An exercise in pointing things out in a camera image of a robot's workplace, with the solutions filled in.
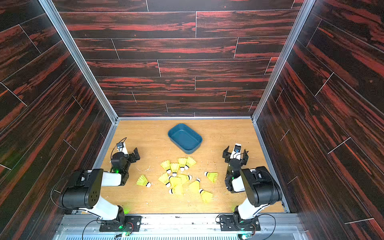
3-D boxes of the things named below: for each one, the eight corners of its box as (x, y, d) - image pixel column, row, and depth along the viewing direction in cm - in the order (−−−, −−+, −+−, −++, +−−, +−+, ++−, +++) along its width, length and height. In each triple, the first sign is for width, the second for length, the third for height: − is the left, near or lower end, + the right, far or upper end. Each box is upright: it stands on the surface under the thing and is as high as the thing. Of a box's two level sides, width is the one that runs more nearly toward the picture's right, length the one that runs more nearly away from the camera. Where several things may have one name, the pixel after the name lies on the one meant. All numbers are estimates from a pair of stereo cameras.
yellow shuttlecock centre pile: (168, 187, 86) (168, 186, 85) (169, 177, 91) (169, 175, 89) (181, 187, 86) (181, 186, 85) (182, 177, 91) (181, 175, 89)
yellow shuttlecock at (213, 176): (204, 175, 93) (204, 172, 90) (209, 169, 95) (209, 166, 93) (214, 183, 89) (215, 181, 87) (219, 177, 92) (220, 174, 89)
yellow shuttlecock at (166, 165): (168, 174, 92) (167, 172, 88) (161, 166, 95) (160, 163, 92) (175, 169, 94) (174, 166, 91) (168, 161, 98) (167, 158, 94)
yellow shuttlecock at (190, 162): (186, 170, 93) (186, 167, 90) (181, 164, 96) (181, 161, 93) (195, 164, 96) (195, 161, 93) (190, 158, 99) (190, 155, 96)
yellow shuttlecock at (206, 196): (195, 198, 84) (195, 196, 82) (200, 189, 87) (200, 187, 85) (208, 205, 81) (209, 204, 79) (212, 196, 84) (213, 194, 82)
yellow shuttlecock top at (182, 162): (178, 171, 93) (177, 167, 90) (178, 161, 98) (178, 157, 94) (186, 171, 93) (186, 167, 90) (186, 161, 98) (186, 157, 94)
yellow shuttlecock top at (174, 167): (170, 176, 91) (169, 174, 89) (171, 165, 96) (170, 163, 94) (178, 176, 91) (178, 174, 89) (179, 165, 96) (178, 163, 94)
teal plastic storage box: (187, 158, 100) (187, 153, 95) (164, 136, 113) (163, 130, 108) (205, 144, 108) (206, 138, 103) (182, 124, 120) (182, 119, 115)
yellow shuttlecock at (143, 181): (138, 185, 89) (136, 182, 85) (143, 177, 92) (141, 174, 88) (148, 190, 87) (146, 187, 83) (153, 182, 90) (151, 179, 86)
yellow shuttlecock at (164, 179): (160, 181, 89) (158, 178, 86) (166, 174, 92) (165, 171, 88) (168, 188, 87) (167, 185, 83) (174, 181, 89) (173, 178, 86)
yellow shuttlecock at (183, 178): (177, 183, 88) (177, 181, 85) (178, 176, 91) (177, 174, 88) (192, 183, 88) (192, 181, 85) (192, 176, 91) (192, 174, 88)
